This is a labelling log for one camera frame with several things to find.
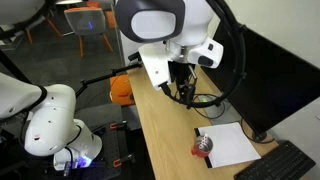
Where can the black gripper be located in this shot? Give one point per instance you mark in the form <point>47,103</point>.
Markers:
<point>181,75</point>

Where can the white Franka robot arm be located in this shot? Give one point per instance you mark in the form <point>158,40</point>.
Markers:
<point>50,123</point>

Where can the white marker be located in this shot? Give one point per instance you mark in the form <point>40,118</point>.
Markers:
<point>204,140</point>

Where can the red cup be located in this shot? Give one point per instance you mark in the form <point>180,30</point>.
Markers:
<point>201,150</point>

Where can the grey monitor stand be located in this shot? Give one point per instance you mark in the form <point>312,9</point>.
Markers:
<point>216,111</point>

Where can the orange box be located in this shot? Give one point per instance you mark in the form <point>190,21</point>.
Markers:
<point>121,90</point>

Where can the white paper pad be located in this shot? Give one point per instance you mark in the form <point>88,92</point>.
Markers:
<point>230,143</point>

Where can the orange black clamp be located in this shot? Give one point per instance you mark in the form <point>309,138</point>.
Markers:
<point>122,160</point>
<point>117,125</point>

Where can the black computer monitor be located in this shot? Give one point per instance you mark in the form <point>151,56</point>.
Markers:
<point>266,80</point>

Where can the black round stand base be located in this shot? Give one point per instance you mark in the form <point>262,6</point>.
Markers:
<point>260,136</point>

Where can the black perforated breadboard table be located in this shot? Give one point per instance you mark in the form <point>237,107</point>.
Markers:
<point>106,150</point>

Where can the black keyboard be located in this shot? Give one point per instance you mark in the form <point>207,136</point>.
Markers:
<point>275,163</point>

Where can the grey chair with orange legs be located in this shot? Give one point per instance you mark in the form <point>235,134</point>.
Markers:
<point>87,23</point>

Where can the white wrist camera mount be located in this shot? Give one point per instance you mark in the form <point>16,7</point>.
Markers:
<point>155,65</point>

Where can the black articulated camera pole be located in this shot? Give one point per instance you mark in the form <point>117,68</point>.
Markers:
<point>106,76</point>

